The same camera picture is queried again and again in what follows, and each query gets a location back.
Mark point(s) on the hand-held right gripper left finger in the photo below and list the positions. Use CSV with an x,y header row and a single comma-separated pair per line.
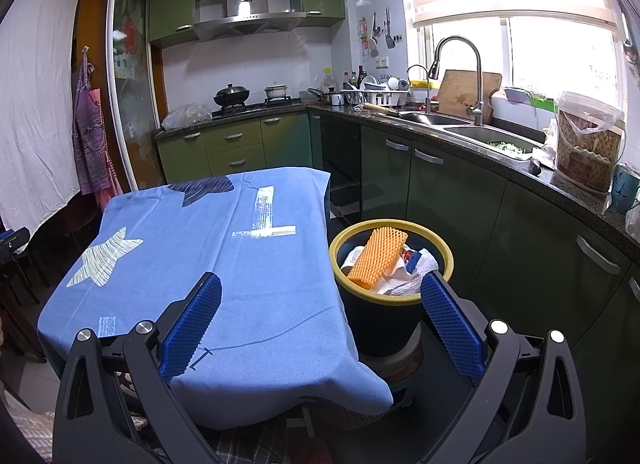
x,y
192,326

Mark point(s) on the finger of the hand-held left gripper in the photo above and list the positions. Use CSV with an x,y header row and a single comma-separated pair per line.
x,y
12,239

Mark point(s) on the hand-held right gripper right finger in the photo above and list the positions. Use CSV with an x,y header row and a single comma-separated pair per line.
x,y
452,326

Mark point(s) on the white paper tissue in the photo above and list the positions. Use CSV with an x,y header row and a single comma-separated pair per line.
x,y
400,284

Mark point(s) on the yellow rim trash bin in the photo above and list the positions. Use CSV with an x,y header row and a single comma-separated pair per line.
x,y
380,329

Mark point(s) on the orange foam net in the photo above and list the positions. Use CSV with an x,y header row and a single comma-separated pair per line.
x,y
375,259

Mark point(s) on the blue star print tablecloth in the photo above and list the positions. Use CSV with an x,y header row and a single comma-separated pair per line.
x,y
225,294

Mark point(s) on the dark green counter cabinets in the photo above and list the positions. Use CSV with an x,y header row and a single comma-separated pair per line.
x,y
525,254

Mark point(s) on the red checked apron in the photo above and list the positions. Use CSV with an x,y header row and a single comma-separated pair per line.
x,y
112,180

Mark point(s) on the purple checked apron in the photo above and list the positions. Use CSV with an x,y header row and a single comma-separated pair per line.
x,y
87,134

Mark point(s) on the white hanging sheet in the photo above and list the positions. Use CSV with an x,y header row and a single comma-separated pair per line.
x,y
35,94

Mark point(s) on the small black object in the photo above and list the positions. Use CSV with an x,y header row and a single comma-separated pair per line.
x,y
535,167

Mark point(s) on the green base cabinets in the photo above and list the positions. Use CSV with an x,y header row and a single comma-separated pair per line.
x,y
235,144

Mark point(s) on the sliding glass door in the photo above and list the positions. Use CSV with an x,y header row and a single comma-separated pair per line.
x,y
132,94

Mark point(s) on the chopped green vegetables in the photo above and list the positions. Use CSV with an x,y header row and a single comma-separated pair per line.
x,y
512,147

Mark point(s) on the steel double sink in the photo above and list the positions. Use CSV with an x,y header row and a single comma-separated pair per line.
x,y
435,119

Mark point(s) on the clear plastic bag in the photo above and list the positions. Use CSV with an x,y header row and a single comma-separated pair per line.
x,y
186,116

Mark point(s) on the clear bucket with plastic bag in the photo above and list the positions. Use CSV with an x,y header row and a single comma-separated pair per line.
x,y
585,154

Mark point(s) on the teal ceramic mug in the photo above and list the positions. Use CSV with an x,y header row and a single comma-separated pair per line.
x,y
625,189

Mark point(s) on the wooden rolling pin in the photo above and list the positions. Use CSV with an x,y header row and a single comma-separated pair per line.
x,y
382,110

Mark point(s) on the black gas stove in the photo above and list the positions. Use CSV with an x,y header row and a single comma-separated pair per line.
x,y
260,108

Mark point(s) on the wooden cutting board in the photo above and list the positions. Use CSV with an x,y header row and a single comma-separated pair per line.
x,y
460,94

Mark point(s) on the black wok with lid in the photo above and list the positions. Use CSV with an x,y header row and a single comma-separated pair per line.
x,y
231,96

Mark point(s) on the small steel faucet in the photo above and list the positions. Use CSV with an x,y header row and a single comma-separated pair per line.
x,y
427,94

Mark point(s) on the white dish rack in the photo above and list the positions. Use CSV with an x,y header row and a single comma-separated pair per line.
x,y
380,98

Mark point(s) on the purple plastic bowl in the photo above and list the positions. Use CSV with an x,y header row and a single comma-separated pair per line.
x,y
515,95

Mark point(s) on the green plastic basket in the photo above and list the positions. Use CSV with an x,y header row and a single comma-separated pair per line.
x,y
541,103

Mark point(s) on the tall steel faucet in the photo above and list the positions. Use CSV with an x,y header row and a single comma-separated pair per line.
x,y
476,84

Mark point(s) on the yellow plastic container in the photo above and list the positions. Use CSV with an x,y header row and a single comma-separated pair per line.
x,y
425,84

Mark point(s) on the white cooking pot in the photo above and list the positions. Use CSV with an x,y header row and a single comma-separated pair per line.
x,y
276,92

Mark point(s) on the white enamel mug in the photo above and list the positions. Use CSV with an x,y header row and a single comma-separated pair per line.
x,y
337,100

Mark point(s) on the small steel saucepan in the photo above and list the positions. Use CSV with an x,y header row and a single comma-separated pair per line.
x,y
325,95

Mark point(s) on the large cooking oil bottle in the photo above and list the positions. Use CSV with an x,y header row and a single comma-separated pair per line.
x,y
328,81

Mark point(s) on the kitchen window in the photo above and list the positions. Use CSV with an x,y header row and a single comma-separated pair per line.
x,y
550,59

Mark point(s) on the hanging ladle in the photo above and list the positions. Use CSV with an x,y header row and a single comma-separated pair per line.
x,y
374,46

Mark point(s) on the hanging spatula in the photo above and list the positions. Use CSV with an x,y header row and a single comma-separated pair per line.
x,y
390,39

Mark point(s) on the white wall socket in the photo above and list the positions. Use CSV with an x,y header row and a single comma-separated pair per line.
x,y
382,62

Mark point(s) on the green wall cabinets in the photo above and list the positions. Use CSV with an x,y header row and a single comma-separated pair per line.
x,y
170,9

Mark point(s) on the colourful wall hanging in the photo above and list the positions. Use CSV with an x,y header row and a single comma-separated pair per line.
x,y
363,36

